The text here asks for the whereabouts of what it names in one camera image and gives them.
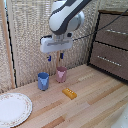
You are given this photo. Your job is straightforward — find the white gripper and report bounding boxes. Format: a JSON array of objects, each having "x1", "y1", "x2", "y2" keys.
[{"x1": 40, "y1": 34, "x2": 74, "y2": 63}]

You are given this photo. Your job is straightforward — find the bright blue vase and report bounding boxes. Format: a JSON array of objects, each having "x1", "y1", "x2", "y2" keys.
[{"x1": 37, "y1": 72, "x2": 50, "y2": 92}]

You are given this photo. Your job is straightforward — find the pink cup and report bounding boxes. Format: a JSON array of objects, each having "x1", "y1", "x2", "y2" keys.
[{"x1": 55, "y1": 66, "x2": 68, "y2": 84}]

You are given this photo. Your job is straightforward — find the beige woven screen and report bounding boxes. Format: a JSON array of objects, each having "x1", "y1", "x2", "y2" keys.
[{"x1": 6, "y1": 0, "x2": 128, "y2": 88}]

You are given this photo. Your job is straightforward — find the yellow rectangular block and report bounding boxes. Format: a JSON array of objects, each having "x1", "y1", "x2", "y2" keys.
[{"x1": 62, "y1": 87, "x2": 78, "y2": 100}]

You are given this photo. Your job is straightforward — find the dark brown drawer cabinet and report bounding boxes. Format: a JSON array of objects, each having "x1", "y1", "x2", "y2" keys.
[{"x1": 87, "y1": 9, "x2": 128, "y2": 81}]

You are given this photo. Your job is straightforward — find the white floral rim plate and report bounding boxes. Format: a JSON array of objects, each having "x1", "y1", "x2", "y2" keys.
[{"x1": 0, "y1": 92, "x2": 34, "y2": 128}]

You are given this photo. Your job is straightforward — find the wooden post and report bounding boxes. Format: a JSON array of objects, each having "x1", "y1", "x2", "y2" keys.
[{"x1": 0, "y1": 0, "x2": 16, "y2": 90}]

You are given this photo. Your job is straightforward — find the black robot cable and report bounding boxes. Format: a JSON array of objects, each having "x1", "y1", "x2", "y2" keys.
[{"x1": 71, "y1": 8, "x2": 128, "y2": 42}]

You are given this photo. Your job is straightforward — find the long silver drawer handle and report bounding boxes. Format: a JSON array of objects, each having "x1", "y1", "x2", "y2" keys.
[{"x1": 96, "y1": 55, "x2": 123, "y2": 68}]

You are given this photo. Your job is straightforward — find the short silver drawer handle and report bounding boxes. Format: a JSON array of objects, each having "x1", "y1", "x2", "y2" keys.
[{"x1": 105, "y1": 28, "x2": 128, "y2": 37}]

